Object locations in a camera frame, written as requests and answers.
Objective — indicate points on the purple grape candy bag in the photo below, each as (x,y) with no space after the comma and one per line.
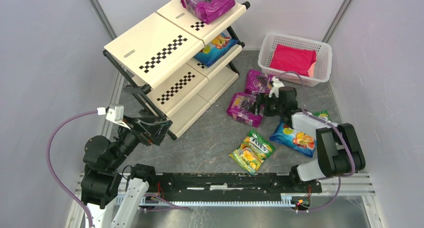
(257,82)
(242,109)
(208,10)

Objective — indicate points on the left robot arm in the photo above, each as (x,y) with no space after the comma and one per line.
(102,158)

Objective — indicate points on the blue candy bag on shelf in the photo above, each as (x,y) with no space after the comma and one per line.
(213,51)

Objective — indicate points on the cream three-tier shelf rack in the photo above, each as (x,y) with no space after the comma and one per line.
(157,57)

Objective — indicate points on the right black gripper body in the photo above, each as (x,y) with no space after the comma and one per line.
(265,103)

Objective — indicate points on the green Fox's candy bag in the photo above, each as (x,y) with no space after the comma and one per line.
(252,152)

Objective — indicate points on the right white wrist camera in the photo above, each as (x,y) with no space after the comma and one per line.
(276,85)

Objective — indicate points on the blue Blendy candy bag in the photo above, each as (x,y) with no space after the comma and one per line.
(294,139)

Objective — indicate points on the green lemon candy bag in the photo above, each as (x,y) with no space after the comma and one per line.
(324,115)

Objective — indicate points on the white plastic basket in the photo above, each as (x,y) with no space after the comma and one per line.
(323,65)

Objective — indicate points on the pink cloth in basket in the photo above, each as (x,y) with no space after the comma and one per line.
(297,60)

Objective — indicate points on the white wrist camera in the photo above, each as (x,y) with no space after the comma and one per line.
(276,85)
(114,113)

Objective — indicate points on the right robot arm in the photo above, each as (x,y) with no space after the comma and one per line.
(334,148)

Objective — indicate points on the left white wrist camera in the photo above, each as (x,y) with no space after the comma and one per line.
(114,113)

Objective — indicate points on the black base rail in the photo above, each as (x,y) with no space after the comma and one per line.
(230,186)

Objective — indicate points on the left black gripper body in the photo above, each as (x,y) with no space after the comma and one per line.
(154,129)

